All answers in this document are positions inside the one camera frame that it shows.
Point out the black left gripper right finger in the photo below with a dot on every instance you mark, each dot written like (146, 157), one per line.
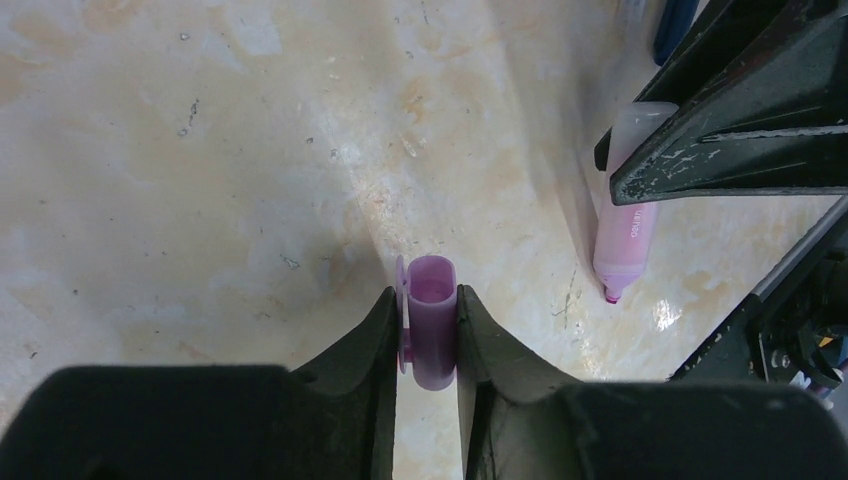
(523, 418)

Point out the dark blue pen cap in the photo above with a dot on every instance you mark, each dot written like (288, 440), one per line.
(676, 20)

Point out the purple highlighter cap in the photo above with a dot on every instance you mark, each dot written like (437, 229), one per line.
(427, 307)

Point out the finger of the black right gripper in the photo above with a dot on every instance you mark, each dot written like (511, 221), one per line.
(773, 123)
(722, 31)

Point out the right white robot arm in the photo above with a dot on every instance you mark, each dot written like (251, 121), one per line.
(792, 327)

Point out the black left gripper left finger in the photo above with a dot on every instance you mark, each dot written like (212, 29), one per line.
(331, 418)

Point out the pale purple highlighter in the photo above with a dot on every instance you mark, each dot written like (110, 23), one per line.
(624, 233)

